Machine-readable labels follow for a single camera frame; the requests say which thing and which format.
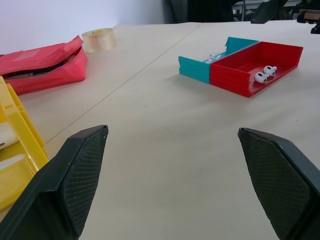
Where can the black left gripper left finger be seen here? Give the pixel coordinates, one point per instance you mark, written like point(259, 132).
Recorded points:
point(62, 185)

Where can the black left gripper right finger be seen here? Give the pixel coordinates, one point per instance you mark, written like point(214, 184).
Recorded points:
point(282, 180)

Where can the yellow plastic tray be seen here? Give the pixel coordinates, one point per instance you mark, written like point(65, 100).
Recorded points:
point(18, 150)

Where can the white earbud charging case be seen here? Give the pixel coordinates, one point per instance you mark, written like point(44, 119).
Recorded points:
point(6, 140)

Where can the red plastic tray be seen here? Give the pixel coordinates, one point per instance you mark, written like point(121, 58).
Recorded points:
point(252, 72)

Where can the red fabric pouch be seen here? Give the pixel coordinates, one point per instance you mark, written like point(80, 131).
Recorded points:
point(42, 67)

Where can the teal plastic tray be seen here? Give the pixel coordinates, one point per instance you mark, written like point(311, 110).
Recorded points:
point(200, 68)

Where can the clear packing tape roll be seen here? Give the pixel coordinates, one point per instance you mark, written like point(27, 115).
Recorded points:
point(99, 40)

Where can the dark equipment in background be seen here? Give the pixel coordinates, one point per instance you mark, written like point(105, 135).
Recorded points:
point(287, 11)

